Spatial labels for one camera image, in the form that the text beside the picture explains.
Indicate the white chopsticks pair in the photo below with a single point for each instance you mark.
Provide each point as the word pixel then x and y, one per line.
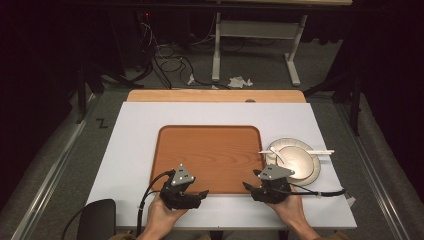
pixel 321 152

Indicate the brown wooden tray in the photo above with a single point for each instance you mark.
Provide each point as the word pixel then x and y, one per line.
pixel 210 156

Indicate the white ceramic spoon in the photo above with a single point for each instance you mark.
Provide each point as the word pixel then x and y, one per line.
pixel 277 155

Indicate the crumpled white paper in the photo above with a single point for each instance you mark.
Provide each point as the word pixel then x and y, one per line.
pixel 239 82

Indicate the aluminium floor rail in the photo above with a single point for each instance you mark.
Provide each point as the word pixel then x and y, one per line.
pixel 376 166
pixel 50 186

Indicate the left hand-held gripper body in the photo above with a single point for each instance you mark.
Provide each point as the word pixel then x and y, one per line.
pixel 181 176

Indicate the black metal stand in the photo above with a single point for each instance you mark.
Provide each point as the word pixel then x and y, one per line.
pixel 88 83
pixel 355 96

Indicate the cream bowl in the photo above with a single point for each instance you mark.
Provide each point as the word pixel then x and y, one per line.
pixel 298 163

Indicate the person's right hand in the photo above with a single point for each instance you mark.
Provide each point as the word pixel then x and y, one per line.
pixel 293 211

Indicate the dark device with red light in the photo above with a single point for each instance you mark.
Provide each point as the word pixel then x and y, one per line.
pixel 146 33

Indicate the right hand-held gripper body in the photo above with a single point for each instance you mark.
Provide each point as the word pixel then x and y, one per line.
pixel 275 191

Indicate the small white paper scrap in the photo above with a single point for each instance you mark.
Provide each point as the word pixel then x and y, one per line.
pixel 191 80

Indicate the white table cover sheet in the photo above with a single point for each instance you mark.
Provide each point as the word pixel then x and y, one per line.
pixel 133 160

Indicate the cream plate with dark rim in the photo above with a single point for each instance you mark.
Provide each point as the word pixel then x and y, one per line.
pixel 315 173

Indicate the black chair back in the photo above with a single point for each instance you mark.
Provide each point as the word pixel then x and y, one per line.
pixel 98 220

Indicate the person's left hand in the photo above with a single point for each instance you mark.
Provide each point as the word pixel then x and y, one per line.
pixel 161 218

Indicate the white metal desk frame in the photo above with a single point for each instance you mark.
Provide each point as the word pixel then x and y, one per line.
pixel 256 30

